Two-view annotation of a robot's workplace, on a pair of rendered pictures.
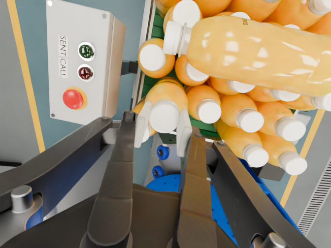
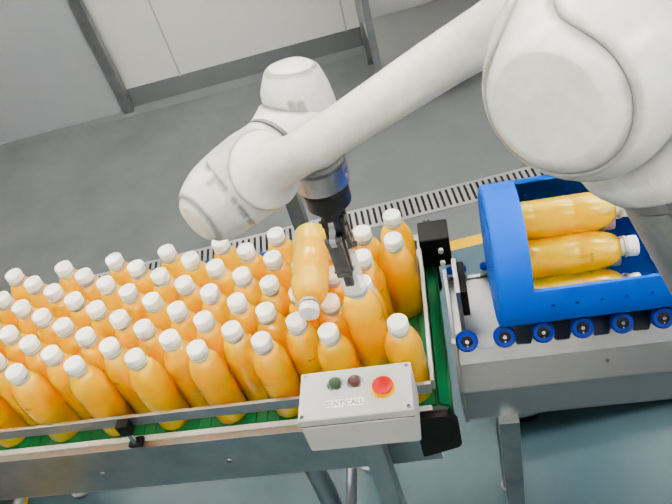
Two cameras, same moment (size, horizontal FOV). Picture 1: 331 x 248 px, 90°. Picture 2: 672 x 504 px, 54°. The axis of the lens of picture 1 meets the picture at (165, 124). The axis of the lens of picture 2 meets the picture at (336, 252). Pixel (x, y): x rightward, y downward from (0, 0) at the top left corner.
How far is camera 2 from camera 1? 1.09 m
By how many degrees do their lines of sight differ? 54
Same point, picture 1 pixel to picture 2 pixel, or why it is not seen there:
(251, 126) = (364, 253)
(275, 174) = (438, 225)
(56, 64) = (352, 408)
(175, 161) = (486, 330)
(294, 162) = (387, 217)
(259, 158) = (391, 236)
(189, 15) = (294, 317)
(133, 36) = not seen: outside the picture
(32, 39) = not seen: outside the picture
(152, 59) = (328, 329)
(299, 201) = not seen: hidden behind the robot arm
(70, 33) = (322, 399)
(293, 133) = (363, 229)
